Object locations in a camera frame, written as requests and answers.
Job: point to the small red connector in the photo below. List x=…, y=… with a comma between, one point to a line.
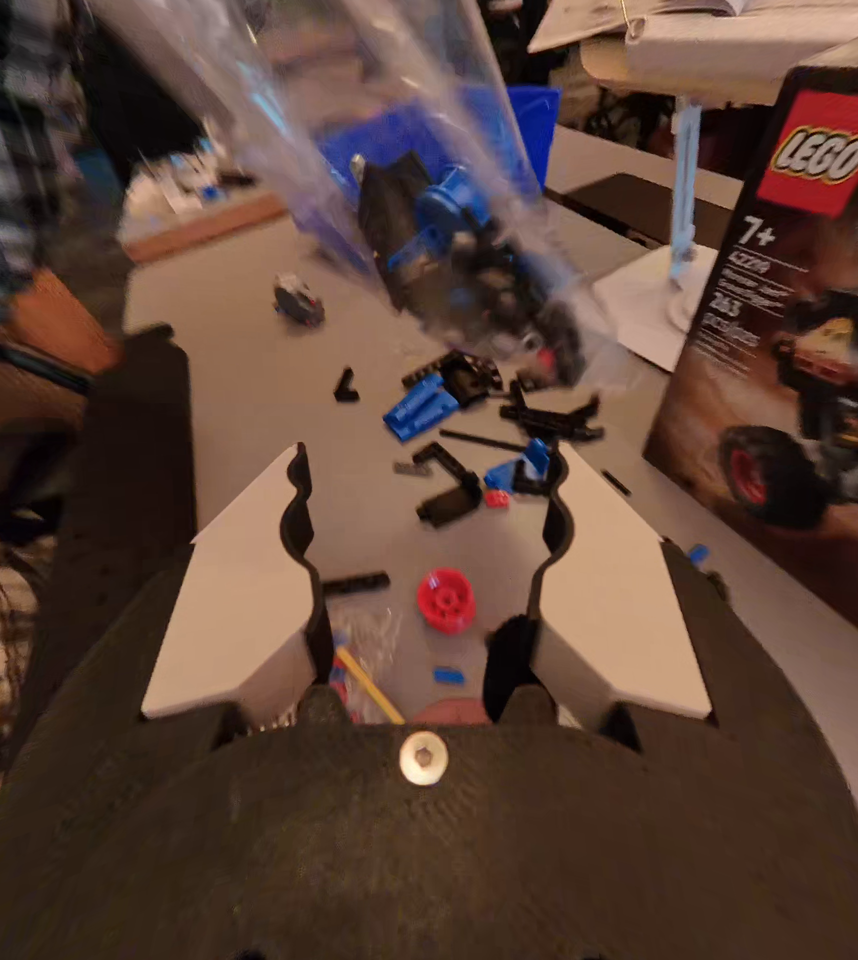
x=496, y=499

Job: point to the black bent beam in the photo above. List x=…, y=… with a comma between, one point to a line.
x=530, y=480

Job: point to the brown wooden board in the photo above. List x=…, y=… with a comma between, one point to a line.
x=204, y=229

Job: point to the small bag of red parts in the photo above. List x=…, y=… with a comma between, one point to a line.
x=369, y=637

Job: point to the yellow axle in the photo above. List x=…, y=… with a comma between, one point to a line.
x=369, y=686

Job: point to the dark perforated panel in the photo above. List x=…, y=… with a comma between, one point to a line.
x=129, y=487

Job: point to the clear bag of large parts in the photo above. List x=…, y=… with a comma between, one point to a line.
x=474, y=285

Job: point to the dark long axle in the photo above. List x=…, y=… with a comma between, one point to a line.
x=481, y=440

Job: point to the black L-shaped beam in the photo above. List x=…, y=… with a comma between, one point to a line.
x=448, y=461

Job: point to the red wheel hub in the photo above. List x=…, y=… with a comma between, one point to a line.
x=444, y=600

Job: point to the blue plastic bin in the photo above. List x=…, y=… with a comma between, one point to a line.
x=534, y=127

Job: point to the blue flat panel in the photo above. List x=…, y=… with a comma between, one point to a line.
x=504, y=472

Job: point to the blue curved shell panel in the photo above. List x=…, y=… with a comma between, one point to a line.
x=421, y=412

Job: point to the short black axle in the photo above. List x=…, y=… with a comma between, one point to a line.
x=616, y=484

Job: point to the black beam chassis assembly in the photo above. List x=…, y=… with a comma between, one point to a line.
x=466, y=375

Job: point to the dark thin liftarm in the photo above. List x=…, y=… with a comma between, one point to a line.
x=412, y=468

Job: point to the blue pin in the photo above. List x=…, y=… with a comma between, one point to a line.
x=697, y=553
x=448, y=675

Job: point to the grey desk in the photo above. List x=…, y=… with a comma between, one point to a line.
x=264, y=420

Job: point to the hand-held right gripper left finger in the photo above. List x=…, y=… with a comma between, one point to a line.
x=234, y=600

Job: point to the printed toy set box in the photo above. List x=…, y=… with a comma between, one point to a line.
x=774, y=375

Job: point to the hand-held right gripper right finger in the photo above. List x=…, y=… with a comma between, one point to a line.
x=616, y=615

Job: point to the white stand base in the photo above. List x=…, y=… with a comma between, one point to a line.
x=639, y=315

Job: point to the long black beam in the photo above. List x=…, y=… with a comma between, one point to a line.
x=356, y=583

